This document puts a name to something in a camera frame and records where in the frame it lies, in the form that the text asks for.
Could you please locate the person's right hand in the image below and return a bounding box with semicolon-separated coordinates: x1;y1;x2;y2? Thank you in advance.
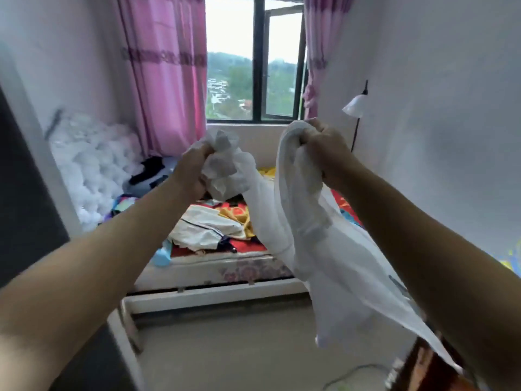
295;118;355;188

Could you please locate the person's left hand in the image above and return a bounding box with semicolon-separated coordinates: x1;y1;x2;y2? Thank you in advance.
168;141;219;200

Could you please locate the pile of mixed clothes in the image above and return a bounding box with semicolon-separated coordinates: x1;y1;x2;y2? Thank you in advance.
126;154;282;253

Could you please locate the white shirt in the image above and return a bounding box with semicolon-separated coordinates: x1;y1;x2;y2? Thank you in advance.
199;119;461;371

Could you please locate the grey wardrobe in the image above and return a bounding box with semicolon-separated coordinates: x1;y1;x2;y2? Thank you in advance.
0;53;148;391

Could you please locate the person's left forearm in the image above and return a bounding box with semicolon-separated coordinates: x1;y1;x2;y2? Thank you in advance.
0;171;205;391

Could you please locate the person's right forearm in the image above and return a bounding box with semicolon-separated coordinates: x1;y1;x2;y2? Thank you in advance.
326;154;521;391

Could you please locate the black floor lamp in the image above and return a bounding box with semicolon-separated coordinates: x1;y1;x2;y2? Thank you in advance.
342;79;370;152

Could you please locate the blue patterned pillow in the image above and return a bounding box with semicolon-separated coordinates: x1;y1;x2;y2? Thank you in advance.
104;193;174;269

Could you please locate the white tufted headboard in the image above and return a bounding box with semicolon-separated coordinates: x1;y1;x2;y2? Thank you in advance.
45;110;148;229

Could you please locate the wide pink curtain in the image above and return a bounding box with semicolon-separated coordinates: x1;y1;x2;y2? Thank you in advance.
116;0;208;157

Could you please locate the dark framed window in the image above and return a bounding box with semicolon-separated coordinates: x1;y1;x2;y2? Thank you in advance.
204;0;309;124

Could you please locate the red and yellow blanket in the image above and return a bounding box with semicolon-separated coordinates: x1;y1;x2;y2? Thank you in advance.
101;154;367;354

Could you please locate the narrow pink curtain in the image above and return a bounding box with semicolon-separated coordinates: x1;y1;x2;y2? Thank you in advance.
301;0;355;119

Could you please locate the wooden chair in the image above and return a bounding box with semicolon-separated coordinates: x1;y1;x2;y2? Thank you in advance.
391;336;481;391

